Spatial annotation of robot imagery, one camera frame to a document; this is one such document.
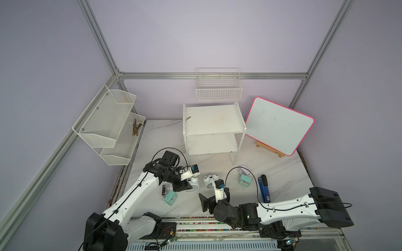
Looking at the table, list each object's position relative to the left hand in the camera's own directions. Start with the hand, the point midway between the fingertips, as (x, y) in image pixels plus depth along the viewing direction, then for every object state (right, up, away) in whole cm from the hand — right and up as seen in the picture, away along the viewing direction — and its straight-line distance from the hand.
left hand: (187, 183), depth 78 cm
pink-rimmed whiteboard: (+54, +29, +13) cm, 63 cm away
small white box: (+31, +4, +11) cm, 33 cm away
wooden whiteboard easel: (+45, +19, +24) cm, 55 cm away
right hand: (+11, -3, -4) cm, 12 cm away
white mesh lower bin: (-39, +21, +14) cm, 46 cm away
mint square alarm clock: (-8, -7, +1) cm, 11 cm away
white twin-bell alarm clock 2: (+12, +1, +3) cm, 12 cm away
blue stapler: (+42, -4, +6) cm, 42 cm away
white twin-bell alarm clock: (+4, +2, -5) cm, 6 cm away
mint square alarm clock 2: (+32, -1, +8) cm, 33 cm away
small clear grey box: (-12, -3, +4) cm, 13 cm away
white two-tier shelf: (+13, +28, -6) cm, 31 cm away
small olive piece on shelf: (+1, +33, -1) cm, 33 cm away
